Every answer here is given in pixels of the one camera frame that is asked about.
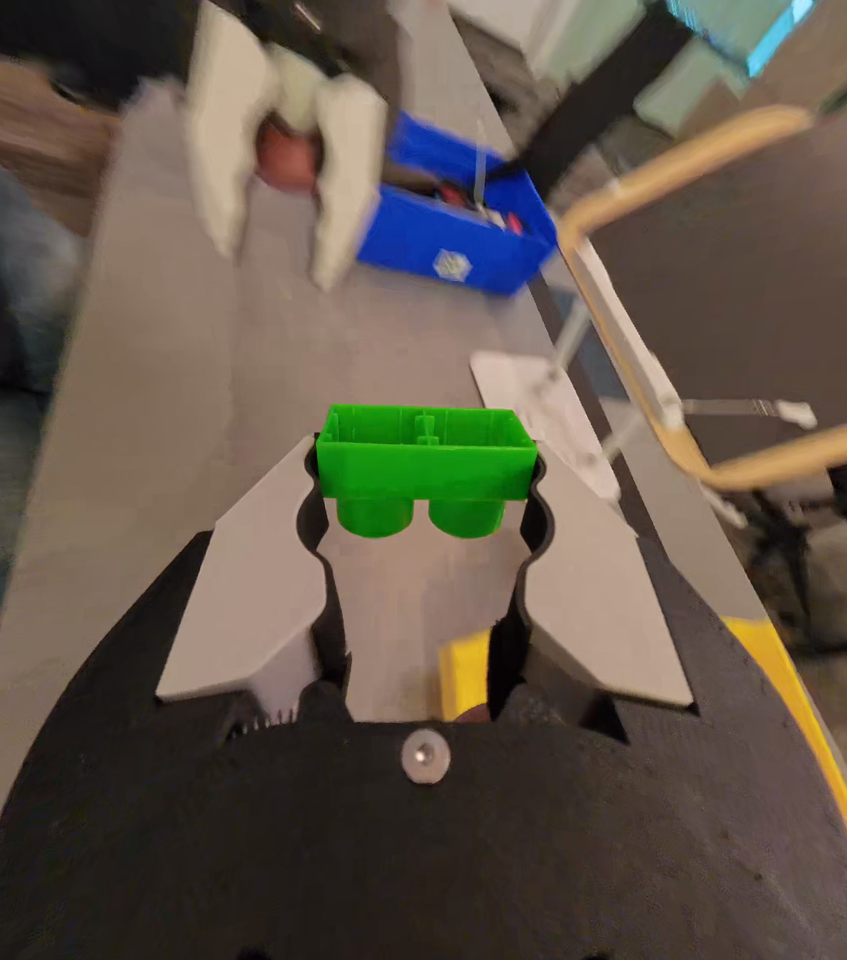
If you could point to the black fabric panel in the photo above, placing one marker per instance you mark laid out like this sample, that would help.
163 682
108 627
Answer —
596 97

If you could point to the blue plastic bin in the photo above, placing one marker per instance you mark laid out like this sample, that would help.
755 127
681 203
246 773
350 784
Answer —
431 232

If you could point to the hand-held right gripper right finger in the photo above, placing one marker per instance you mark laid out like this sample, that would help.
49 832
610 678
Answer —
603 600

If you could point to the white board stand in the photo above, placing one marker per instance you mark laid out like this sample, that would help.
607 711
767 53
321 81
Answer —
513 382

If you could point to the wood-rimmed black board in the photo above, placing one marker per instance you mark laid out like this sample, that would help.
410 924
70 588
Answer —
753 262

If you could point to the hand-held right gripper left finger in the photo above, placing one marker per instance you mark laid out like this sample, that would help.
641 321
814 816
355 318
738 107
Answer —
243 600

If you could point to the yellow plastic bin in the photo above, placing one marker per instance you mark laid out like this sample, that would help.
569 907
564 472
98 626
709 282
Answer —
465 675

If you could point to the person's blue jeans leg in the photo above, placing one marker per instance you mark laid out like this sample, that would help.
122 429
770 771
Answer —
41 285

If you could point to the green plastic block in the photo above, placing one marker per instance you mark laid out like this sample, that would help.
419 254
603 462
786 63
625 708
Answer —
423 465

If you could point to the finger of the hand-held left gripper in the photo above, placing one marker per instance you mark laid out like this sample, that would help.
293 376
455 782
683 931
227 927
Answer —
352 172
225 135

